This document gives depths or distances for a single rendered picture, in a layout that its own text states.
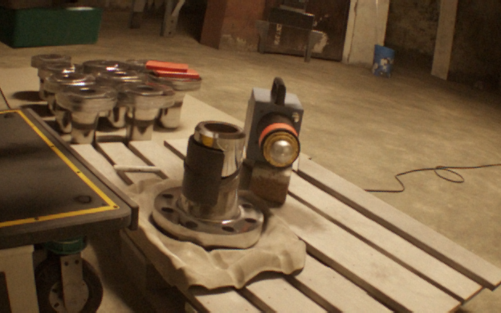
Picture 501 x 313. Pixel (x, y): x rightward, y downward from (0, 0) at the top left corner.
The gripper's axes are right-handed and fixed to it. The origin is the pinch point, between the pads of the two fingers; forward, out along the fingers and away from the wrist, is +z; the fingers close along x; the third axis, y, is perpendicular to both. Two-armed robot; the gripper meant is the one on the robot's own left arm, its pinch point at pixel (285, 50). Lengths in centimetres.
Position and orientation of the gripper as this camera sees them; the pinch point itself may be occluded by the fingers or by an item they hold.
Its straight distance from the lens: 152.8
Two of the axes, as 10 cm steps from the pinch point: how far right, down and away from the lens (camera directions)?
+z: -1.7, 9.4, 3.1
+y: -0.2, -3.1, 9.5
